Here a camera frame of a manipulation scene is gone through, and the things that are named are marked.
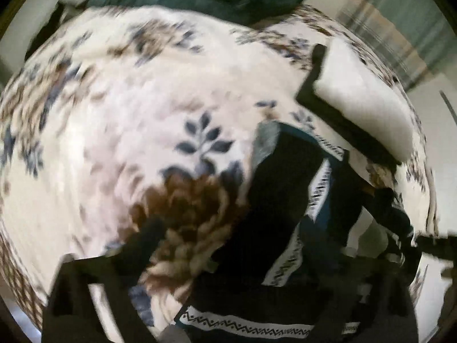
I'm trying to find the striped green window curtain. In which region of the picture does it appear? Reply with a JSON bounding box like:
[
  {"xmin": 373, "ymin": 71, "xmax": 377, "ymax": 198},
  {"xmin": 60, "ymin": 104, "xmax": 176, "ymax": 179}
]
[{"xmin": 337, "ymin": 0, "xmax": 456, "ymax": 89}]

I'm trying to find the dark striped patterned sweater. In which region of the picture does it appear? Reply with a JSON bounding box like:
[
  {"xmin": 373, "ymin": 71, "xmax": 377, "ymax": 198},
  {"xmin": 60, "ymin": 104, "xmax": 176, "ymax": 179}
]
[{"xmin": 175, "ymin": 121, "xmax": 418, "ymax": 342}]

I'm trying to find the black and white folded garment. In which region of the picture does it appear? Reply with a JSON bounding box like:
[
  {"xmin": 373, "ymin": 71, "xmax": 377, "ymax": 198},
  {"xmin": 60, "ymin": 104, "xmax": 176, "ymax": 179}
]
[{"xmin": 296, "ymin": 37, "xmax": 414, "ymax": 168}]

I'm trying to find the floral fleece bed blanket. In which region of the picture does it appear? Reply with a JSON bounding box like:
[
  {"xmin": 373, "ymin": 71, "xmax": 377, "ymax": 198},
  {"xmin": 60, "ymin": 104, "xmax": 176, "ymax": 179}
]
[{"xmin": 1, "ymin": 5, "xmax": 433, "ymax": 342}]

